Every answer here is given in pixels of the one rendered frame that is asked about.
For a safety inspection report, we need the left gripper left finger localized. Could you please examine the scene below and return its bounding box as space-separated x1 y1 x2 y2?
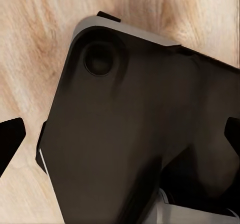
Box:
0 117 26 177

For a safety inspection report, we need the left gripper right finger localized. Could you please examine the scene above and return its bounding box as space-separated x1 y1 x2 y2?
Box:
224 117 240 157

